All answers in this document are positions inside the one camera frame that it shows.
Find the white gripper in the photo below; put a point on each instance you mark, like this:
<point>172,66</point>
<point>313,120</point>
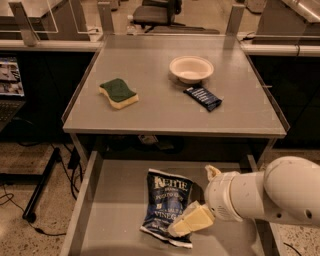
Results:
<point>218,195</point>

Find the blue Kettle chip bag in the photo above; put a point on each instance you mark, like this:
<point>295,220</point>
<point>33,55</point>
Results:
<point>168,196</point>

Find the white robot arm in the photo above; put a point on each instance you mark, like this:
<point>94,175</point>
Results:
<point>286,192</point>

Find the grey metal counter cabinet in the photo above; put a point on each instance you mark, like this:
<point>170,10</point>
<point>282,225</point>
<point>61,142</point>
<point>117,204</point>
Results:
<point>163,108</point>

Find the open grey metal drawer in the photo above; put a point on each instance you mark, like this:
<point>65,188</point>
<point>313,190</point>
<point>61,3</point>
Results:
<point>112,205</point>

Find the dark blue snack bar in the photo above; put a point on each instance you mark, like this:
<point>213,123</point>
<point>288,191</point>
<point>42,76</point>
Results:
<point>204,97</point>

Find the white paper bowl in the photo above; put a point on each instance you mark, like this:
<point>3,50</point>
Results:
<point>191,69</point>

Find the green and yellow sponge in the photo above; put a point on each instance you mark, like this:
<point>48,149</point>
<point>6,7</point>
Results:
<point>118,93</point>

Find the black floor stand bar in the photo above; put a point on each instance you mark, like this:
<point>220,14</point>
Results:
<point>29,212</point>

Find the black office chair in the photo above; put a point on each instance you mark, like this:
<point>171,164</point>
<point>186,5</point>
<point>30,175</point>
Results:
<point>157,12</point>

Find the open laptop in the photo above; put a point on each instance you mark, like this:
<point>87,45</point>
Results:
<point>12,94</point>

